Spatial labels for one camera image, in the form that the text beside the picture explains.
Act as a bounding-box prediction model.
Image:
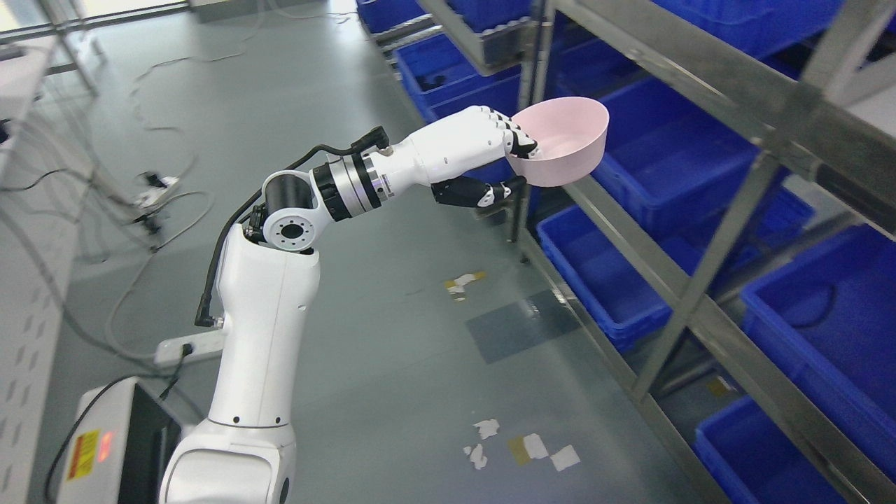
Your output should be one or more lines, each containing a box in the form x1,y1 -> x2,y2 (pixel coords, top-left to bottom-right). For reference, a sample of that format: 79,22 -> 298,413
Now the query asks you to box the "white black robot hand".
369,106 -> 540,208

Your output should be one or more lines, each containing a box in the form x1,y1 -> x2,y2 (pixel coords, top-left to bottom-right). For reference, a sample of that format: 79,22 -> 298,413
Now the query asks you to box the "pink plastic bowl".
507,97 -> 610,188

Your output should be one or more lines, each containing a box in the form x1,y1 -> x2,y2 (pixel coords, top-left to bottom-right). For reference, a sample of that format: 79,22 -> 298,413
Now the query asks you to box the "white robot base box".
55,377 -> 183,503

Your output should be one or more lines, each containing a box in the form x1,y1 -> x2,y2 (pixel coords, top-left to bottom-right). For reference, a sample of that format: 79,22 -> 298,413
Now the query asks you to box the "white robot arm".
159,148 -> 428,503

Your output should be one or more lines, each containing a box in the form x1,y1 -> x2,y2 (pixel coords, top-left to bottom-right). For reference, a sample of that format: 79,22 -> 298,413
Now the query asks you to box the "steel shelf rack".
420,1 -> 894,503

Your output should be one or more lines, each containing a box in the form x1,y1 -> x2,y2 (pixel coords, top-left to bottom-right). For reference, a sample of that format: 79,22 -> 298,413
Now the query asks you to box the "white power strip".
153,330 -> 225,368

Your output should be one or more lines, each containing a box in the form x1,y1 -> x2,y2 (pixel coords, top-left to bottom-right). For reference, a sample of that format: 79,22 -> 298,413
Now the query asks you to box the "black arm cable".
195,126 -> 390,328

